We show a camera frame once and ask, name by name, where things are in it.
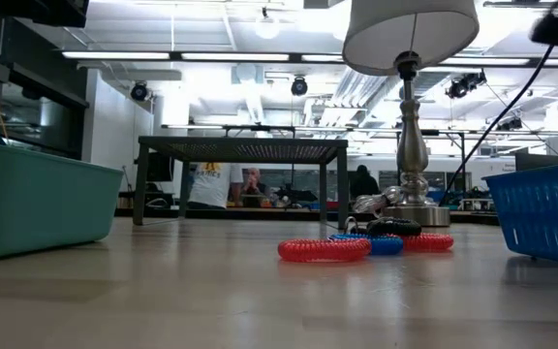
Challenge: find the teal plastic storage bin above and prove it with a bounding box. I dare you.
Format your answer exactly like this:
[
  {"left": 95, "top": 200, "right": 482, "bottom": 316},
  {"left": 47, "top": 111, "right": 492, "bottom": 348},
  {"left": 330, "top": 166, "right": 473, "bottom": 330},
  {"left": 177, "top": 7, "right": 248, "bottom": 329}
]
[{"left": 0, "top": 141, "right": 124, "bottom": 262}]

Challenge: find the person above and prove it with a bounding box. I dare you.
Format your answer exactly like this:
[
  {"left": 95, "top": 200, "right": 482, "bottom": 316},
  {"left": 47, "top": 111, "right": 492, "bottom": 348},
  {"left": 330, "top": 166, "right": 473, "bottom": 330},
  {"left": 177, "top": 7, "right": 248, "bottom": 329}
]
[
  {"left": 349, "top": 164, "right": 381, "bottom": 200},
  {"left": 186, "top": 162, "right": 245, "bottom": 210},
  {"left": 239, "top": 167, "right": 273, "bottom": 208}
]

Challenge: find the grey perforated metal shelf riser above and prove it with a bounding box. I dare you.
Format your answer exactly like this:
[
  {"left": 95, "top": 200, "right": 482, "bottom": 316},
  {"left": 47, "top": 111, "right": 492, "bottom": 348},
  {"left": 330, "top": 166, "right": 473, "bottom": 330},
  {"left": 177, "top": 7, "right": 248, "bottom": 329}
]
[{"left": 132, "top": 135, "right": 349, "bottom": 230}]

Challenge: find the red spiral coil wristband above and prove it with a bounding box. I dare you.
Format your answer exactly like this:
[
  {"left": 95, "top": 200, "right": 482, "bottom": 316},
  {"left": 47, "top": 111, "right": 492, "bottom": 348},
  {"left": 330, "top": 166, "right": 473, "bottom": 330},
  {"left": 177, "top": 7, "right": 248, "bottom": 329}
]
[
  {"left": 399, "top": 232, "right": 455, "bottom": 253},
  {"left": 277, "top": 237, "right": 373, "bottom": 265}
]

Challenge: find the clear glass light bulb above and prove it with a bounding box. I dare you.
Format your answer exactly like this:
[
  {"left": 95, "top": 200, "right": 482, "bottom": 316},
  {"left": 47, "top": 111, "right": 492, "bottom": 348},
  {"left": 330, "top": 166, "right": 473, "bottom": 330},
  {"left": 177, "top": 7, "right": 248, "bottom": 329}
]
[{"left": 354, "top": 185, "right": 405, "bottom": 215}]

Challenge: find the black background monitor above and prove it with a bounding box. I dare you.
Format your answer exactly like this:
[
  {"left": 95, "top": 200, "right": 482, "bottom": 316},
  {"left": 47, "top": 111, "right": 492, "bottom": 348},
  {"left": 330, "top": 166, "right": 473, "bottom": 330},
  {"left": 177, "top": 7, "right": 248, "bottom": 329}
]
[
  {"left": 514, "top": 153, "right": 558, "bottom": 174},
  {"left": 145, "top": 150, "right": 176, "bottom": 183}
]

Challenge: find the black spiral coil wristband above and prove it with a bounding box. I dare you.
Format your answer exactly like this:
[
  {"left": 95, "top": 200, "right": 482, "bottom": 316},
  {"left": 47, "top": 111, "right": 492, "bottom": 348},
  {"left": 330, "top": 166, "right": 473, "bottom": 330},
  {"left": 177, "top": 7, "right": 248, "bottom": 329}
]
[{"left": 364, "top": 216, "right": 423, "bottom": 238}]

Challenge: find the blue spiral coil wristband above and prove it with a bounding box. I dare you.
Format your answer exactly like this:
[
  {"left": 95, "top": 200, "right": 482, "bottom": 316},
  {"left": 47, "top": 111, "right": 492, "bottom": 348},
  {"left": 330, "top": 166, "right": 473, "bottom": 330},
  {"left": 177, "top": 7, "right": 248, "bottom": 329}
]
[{"left": 327, "top": 233, "right": 405, "bottom": 257}]

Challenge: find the silver table lamp white shade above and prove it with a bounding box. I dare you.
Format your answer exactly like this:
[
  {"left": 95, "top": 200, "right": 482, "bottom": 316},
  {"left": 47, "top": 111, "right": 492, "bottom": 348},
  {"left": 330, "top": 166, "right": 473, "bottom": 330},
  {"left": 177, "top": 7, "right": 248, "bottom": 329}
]
[{"left": 341, "top": 0, "right": 481, "bottom": 228}]

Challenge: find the long ceiling light bar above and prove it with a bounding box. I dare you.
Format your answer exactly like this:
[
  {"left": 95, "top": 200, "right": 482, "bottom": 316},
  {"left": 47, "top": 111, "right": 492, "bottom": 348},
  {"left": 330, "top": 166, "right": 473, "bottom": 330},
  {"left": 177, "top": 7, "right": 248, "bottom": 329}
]
[{"left": 60, "top": 49, "right": 530, "bottom": 67}]

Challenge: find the black ceiling spotlight cluster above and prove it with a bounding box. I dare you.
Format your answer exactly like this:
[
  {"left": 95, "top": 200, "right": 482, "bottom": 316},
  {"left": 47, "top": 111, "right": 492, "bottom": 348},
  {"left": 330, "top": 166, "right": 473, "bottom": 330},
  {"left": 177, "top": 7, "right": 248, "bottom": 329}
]
[{"left": 445, "top": 71, "right": 487, "bottom": 101}]

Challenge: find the blue plastic mesh basket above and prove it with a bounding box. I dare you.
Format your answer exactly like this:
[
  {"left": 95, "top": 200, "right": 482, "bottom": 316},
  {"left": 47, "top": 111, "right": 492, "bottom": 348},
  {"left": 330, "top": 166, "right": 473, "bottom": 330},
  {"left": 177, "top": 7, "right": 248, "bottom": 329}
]
[{"left": 481, "top": 161, "right": 558, "bottom": 270}]

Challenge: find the black aluminium table frame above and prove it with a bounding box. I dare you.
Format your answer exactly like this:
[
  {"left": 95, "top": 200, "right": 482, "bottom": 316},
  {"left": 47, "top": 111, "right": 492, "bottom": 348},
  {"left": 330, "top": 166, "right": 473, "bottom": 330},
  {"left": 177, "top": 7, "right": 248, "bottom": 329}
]
[{"left": 113, "top": 206, "right": 501, "bottom": 227}]

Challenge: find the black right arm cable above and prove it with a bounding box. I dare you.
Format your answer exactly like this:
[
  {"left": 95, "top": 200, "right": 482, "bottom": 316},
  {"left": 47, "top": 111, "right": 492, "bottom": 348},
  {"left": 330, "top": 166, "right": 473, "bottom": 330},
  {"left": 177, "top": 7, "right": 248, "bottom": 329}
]
[{"left": 439, "top": 44, "right": 555, "bottom": 206}]

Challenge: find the black background workstation frame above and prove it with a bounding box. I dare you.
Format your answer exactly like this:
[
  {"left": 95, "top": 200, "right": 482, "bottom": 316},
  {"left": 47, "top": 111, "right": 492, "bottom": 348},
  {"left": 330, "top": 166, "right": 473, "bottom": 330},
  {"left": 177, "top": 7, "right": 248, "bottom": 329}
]
[{"left": 162, "top": 124, "right": 558, "bottom": 195}]

